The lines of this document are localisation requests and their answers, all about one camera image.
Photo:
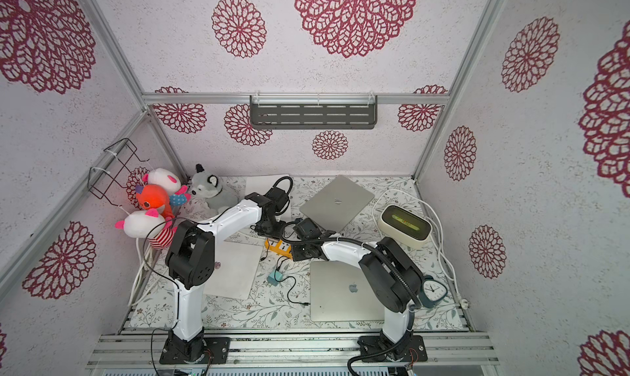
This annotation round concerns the teal alarm clock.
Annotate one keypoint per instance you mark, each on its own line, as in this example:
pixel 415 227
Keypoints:
pixel 432 292

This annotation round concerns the grey husky plush toy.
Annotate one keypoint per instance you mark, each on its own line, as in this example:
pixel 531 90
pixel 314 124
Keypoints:
pixel 210 189

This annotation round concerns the teal charger plug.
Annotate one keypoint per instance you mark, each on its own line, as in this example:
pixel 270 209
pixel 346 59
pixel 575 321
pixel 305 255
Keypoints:
pixel 275 278

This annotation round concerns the white laptop with red logo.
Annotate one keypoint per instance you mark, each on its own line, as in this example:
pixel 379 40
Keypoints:
pixel 258 184

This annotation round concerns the grey metal wall shelf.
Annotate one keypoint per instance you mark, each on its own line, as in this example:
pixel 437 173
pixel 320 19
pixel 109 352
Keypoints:
pixel 313 114

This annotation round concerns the white laptop front left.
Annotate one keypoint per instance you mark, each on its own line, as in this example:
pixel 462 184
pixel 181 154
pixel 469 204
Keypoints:
pixel 235 269

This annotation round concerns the black wire wall basket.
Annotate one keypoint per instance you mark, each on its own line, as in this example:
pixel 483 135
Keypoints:
pixel 117 178

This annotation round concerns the silver apple laptop front right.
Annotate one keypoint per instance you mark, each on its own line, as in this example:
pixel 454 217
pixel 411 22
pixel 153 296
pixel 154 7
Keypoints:
pixel 341 293

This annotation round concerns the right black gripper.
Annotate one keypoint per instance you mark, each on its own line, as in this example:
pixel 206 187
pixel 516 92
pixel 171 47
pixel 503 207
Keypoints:
pixel 305 229

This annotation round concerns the red fox plush toy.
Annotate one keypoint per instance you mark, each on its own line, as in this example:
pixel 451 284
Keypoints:
pixel 152 196

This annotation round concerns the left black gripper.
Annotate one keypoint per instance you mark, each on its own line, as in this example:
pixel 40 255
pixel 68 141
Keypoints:
pixel 280 233

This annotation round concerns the cream box with green display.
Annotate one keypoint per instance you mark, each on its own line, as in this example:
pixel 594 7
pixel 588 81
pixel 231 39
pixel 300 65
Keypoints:
pixel 404 227

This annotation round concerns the orange power strip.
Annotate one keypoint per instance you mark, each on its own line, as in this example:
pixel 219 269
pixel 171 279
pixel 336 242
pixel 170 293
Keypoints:
pixel 279 247

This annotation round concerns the white plush striped legs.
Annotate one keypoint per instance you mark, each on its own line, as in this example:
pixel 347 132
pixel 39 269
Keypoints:
pixel 148 225

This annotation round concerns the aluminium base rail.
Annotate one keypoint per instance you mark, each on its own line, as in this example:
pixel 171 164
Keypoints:
pixel 266 350

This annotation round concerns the silver laptop rear right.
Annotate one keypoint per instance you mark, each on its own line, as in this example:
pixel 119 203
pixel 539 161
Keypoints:
pixel 337 204

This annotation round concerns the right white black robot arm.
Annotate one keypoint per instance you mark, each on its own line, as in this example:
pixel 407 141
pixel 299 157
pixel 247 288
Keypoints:
pixel 393 277

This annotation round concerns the white pink plush upper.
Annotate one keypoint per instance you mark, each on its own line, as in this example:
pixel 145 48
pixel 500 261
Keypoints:
pixel 167 180

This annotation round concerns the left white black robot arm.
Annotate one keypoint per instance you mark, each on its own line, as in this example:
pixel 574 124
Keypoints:
pixel 191 261

